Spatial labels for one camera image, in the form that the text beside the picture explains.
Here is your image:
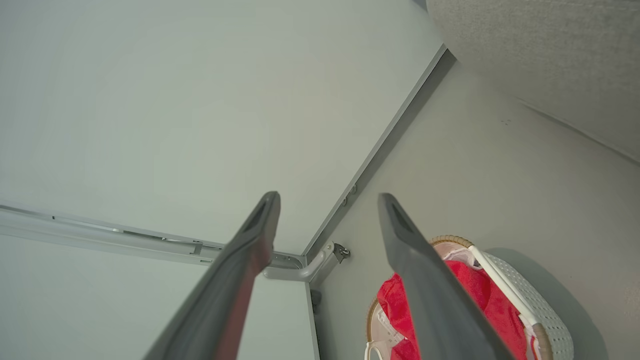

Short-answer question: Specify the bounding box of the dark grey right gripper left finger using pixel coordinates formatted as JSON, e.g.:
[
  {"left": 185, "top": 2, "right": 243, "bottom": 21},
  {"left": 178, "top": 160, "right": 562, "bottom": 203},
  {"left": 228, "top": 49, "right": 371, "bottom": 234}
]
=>
[{"left": 142, "top": 191, "right": 282, "bottom": 360}]

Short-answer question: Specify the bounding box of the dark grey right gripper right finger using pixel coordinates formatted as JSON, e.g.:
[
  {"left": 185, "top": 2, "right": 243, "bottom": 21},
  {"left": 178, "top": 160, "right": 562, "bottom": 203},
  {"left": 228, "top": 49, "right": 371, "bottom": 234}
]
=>
[{"left": 378, "top": 193, "right": 516, "bottom": 360}]

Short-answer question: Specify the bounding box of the red and white sports jersey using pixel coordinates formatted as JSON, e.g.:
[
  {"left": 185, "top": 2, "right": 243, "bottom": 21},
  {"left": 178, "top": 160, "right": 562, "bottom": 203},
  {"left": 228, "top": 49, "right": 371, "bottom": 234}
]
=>
[{"left": 376, "top": 260, "right": 529, "bottom": 360}]

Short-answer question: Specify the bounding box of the grey upholstered seat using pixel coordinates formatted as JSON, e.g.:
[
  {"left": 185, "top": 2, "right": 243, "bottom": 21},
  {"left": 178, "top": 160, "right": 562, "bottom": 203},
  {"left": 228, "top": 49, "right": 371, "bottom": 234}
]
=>
[{"left": 426, "top": 0, "right": 640, "bottom": 164}]

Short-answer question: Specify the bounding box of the grey metal partition foot with caster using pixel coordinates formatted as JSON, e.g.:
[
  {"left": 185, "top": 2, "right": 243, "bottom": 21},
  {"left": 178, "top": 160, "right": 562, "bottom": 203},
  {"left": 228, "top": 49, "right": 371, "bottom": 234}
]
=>
[{"left": 263, "top": 241, "right": 351, "bottom": 284}]

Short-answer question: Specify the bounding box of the white woven laundry basket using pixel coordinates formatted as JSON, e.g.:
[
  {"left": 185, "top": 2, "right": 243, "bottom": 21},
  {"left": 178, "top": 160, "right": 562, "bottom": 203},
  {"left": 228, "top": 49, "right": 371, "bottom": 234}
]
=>
[{"left": 365, "top": 235, "right": 575, "bottom": 360}]

